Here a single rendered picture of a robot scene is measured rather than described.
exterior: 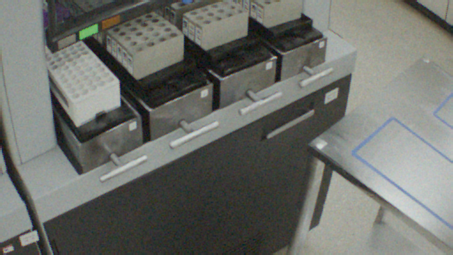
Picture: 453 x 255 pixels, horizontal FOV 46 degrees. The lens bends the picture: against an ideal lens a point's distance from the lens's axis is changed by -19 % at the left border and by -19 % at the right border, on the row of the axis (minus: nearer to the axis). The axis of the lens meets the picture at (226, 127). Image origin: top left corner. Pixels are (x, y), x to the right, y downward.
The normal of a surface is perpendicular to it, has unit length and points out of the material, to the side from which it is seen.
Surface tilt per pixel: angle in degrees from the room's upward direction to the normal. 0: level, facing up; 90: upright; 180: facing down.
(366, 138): 0
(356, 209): 0
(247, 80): 90
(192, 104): 90
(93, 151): 90
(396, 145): 0
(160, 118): 90
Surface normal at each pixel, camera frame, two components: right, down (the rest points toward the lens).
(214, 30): 0.61, 0.54
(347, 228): 0.04, -0.75
